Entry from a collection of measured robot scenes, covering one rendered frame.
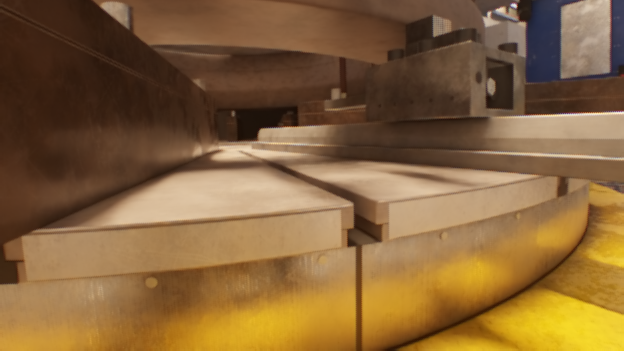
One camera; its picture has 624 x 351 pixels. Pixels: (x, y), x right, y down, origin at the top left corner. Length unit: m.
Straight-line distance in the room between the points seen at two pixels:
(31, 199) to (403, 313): 0.64
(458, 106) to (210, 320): 0.82
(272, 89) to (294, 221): 5.03
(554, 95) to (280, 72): 4.20
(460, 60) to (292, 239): 0.73
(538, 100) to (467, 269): 1.54
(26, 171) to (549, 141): 1.05
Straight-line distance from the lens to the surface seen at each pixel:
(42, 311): 0.62
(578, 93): 2.20
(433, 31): 1.24
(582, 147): 0.95
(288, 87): 5.37
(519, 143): 1.00
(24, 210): 0.51
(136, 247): 0.50
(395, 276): 0.64
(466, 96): 0.98
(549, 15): 5.56
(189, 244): 0.48
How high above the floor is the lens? 0.43
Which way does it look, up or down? 4 degrees down
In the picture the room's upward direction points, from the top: 1 degrees counter-clockwise
